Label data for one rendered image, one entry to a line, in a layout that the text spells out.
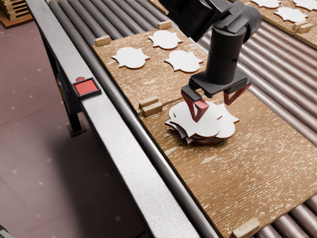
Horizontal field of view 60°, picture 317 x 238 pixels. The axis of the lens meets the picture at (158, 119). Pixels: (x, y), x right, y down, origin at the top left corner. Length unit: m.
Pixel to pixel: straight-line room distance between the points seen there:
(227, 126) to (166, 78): 0.30
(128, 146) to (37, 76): 2.03
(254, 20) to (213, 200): 0.38
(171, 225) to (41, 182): 1.35
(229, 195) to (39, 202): 1.35
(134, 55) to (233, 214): 0.63
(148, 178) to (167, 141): 0.11
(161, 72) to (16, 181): 1.30
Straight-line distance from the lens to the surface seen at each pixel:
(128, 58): 0.99
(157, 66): 0.96
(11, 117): 2.37
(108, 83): 0.93
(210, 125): 0.69
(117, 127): 0.79
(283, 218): 0.68
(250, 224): 0.60
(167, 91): 0.86
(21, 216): 1.81
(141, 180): 0.68
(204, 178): 0.66
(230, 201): 0.64
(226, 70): 0.53
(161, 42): 1.08
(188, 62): 0.97
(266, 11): 1.42
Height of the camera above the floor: 1.49
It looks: 46 degrees down
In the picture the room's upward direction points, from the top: straight up
